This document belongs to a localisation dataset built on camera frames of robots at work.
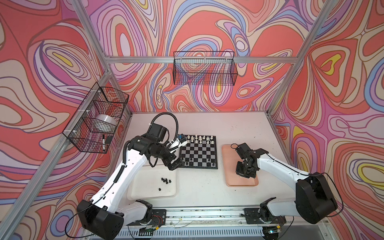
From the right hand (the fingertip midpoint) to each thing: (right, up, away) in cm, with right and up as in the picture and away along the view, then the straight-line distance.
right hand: (242, 177), depth 84 cm
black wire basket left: (-78, +29, -11) cm, 84 cm away
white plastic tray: (-50, -4, +3) cm, 50 cm away
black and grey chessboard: (-24, +12, +11) cm, 29 cm away
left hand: (-35, +15, -12) cm, 40 cm away
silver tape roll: (-71, +33, -11) cm, 79 cm away
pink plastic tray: (-4, +10, +8) cm, 13 cm away
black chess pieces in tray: (-44, -2, 0) cm, 44 cm away
